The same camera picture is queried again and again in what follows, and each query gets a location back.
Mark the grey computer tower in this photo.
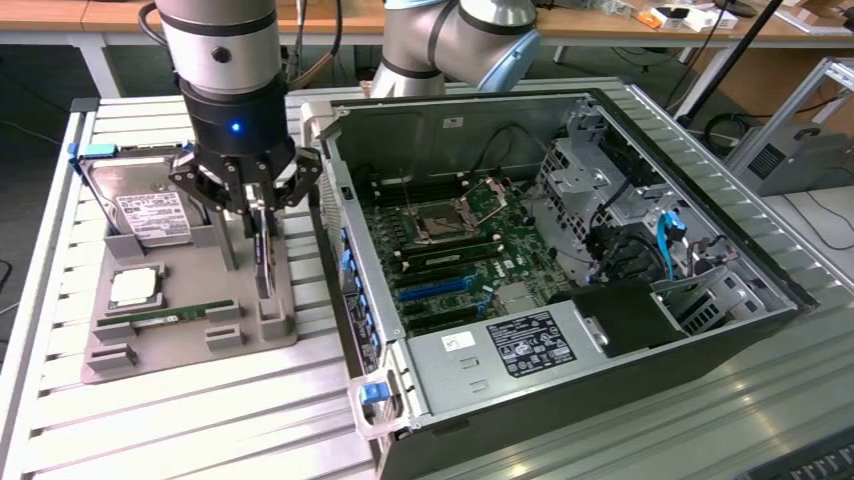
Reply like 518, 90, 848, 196
737, 122, 854, 197

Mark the black wire bundle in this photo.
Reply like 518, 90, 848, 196
586, 222, 664, 282

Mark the blue expansion slot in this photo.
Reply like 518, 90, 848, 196
397, 276, 481, 302

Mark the CPU socket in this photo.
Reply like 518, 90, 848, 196
406, 202, 469, 246

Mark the black RAM stick with label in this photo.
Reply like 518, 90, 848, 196
400, 243, 504, 271

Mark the green RAM stick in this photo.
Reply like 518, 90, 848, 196
105, 307, 210, 326

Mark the black stand pole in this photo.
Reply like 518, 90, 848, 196
677, 0, 787, 121

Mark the blue disk wire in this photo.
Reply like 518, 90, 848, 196
657, 211, 688, 281

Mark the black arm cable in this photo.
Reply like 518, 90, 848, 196
137, 2, 177, 67

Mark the silver disk bay cage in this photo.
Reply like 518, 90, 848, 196
537, 137, 669, 236

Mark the silver CPU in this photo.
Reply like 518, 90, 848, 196
110, 269, 162, 304

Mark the grey parts rack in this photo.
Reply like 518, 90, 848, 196
79, 209, 301, 386

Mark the silver chipset heatsink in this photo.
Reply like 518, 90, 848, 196
497, 284, 542, 309

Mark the grey power supply unit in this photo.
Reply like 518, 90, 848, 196
404, 302, 606, 417

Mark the graphics card with black cooler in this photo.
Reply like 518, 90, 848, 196
242, 183, 282, 301

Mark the black open PC case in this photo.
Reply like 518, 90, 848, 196
300, 87, 823, 480

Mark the silver slotted drive bracket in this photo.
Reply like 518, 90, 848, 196
653, 264, 763, 332

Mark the hard disk in blue carrier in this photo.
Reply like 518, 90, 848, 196
69, 141, 206, 249

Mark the green motherboard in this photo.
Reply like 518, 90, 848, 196
360, 174, 576, 336

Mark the silver socket cover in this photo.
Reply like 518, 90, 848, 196
453, 177, 513, 226

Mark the white flat box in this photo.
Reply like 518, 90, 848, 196
685, 10, 740, 33

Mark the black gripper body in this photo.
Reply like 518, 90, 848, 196
181, 79, 298, 159

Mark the aluminium profile frame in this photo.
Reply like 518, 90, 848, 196
724, 56, 854, 169

